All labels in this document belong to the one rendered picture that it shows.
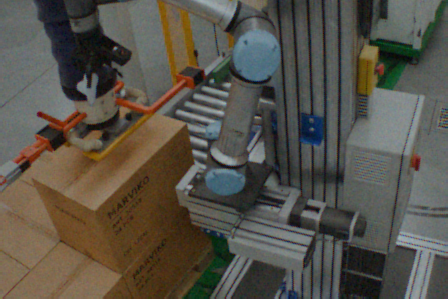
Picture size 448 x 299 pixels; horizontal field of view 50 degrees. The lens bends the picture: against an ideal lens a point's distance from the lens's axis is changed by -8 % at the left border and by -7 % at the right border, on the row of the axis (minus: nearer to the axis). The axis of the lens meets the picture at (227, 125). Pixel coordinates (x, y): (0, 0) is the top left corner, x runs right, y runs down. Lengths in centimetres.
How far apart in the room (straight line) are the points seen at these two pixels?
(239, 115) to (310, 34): 32
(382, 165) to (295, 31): 49
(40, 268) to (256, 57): 151
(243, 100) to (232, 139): 13
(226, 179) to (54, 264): 113
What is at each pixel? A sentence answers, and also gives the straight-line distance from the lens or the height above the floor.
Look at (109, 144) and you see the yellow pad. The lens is 200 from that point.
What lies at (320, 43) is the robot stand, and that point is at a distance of 148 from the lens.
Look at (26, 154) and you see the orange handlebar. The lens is 190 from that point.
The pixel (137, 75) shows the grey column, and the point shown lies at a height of 44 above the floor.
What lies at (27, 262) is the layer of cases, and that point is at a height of 54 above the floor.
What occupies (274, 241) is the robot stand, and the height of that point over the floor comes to 96.
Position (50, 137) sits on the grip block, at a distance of 193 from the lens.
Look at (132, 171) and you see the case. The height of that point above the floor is 94.
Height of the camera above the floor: 224
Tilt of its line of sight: 36 degrees down
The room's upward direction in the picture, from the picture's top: 8 degrees counter-clockwise
